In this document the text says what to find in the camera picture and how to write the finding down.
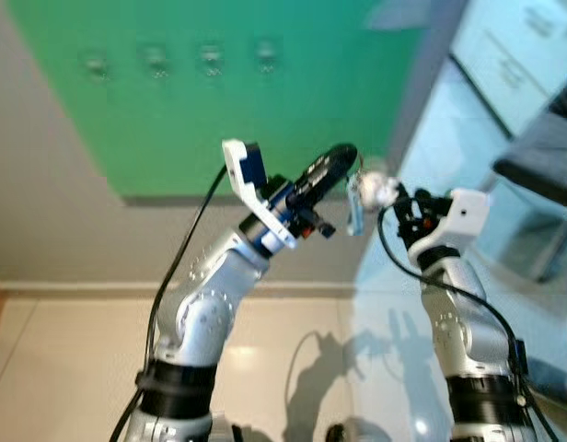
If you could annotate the person in dark clothes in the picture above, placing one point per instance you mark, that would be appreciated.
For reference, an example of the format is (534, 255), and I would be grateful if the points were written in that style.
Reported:
(564, 101)

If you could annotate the grey shoe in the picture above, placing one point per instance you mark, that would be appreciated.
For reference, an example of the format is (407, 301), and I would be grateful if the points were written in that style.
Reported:
(554, 379)

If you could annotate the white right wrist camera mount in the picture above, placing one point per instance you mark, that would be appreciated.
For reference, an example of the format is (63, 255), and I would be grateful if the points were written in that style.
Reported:
(463, 216)

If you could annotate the grey robot foot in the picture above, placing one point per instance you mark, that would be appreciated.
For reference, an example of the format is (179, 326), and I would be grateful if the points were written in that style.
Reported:
(357, 431)
(230, 431)

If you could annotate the keys with white pompom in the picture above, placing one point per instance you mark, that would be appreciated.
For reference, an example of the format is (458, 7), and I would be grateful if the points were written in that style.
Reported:
(381, 191)

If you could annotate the grey robot right foot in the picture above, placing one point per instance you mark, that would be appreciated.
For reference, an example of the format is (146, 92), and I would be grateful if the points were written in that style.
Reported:
(357, 431)

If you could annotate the clear wall hook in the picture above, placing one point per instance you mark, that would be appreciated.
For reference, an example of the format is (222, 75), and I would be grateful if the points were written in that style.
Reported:
(97, 64)
(156, 61)
(211, 58)
(266, 55)

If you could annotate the white drawer cabinet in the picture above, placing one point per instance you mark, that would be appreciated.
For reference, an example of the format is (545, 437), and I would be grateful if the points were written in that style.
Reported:
(514, 55)

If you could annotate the grey robot left foot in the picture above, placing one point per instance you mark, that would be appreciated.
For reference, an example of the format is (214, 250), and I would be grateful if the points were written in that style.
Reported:
(230, 431)

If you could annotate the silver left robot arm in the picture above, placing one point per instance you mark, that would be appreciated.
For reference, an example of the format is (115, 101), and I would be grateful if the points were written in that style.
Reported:
(205, 318)

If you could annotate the grey chair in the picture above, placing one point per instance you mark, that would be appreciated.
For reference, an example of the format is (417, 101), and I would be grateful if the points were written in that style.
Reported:
(541, 161)

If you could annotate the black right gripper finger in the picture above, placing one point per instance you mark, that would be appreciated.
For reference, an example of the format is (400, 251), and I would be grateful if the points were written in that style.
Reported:
(406, 196)
(403, 224)

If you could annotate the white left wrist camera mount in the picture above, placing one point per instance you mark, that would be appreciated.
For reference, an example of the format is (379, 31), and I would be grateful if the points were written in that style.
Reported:
(237, 177)

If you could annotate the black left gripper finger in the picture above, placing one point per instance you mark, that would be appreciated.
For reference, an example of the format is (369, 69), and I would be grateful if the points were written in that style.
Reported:
(325, 163)
(331, 181)

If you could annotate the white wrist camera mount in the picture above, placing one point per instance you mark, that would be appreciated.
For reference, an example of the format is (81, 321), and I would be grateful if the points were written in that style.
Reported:
(237, 177)
(463, 216)

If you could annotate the green hook board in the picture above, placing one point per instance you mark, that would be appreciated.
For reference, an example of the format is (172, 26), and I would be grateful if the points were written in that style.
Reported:
(173, 120)

